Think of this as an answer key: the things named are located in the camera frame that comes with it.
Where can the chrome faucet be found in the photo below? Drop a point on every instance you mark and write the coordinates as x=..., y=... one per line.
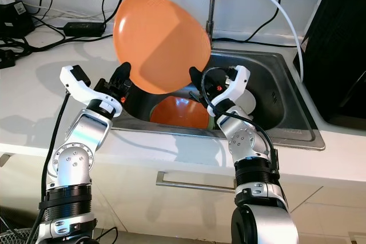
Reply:
x=211, y=12

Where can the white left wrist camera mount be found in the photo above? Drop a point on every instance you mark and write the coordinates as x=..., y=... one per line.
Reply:
x=100, y=102

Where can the orange plastic plate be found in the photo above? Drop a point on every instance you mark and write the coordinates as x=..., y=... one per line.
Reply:
x=160, y=41

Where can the black power strip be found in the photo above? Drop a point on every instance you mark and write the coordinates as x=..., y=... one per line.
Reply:
x=6, y=60

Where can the stainless steel sink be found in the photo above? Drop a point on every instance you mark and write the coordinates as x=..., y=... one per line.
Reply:
x=280, y=95

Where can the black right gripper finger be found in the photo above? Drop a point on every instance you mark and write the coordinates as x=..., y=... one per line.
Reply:
x=198, y=80

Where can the orange plastic bowl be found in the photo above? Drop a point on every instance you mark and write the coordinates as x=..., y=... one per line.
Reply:
x=180, y=112

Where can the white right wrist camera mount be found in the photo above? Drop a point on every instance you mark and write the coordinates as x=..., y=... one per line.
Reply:
x=240, y=81

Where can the white kitchen base cabinet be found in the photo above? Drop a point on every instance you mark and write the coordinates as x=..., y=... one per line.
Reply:
x=148, y=210

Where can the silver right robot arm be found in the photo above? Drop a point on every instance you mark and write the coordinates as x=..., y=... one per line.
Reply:
x=251, y=147

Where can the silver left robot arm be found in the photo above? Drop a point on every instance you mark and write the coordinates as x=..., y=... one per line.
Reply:
x=74, y=164

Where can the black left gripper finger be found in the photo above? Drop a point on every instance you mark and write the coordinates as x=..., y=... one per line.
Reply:
x=123, y=74

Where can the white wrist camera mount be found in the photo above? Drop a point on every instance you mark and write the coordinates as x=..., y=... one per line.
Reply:
x=100, y=102
x=240, y=81

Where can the black charger box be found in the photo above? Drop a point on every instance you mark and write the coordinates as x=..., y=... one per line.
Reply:
x=16, y=21

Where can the black tall appliance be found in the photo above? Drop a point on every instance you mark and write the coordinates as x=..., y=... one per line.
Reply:
x=337, y=38

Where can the white plate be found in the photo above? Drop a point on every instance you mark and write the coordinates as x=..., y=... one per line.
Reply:
x=249, y=101

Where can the black power adapter brick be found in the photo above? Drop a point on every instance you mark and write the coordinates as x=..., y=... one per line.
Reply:
x=83, y=28

